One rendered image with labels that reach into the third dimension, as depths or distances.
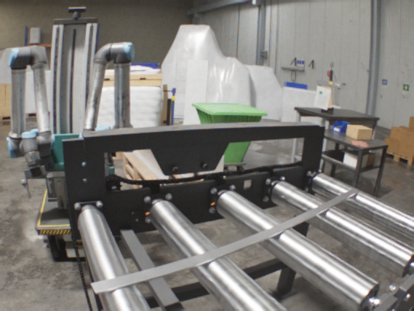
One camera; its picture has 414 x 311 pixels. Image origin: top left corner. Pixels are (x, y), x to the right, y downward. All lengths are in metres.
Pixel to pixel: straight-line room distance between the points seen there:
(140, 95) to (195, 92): 0.96
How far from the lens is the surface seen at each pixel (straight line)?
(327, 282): 0.92
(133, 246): 1.16
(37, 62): 1.97
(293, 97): 7.98
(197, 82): 4.96
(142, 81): 4.54
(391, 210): 1.44
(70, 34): 2.31
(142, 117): 4.54
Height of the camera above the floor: 1.42
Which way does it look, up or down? 15 degrees down
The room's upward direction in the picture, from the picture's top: 4 degrees clockwise
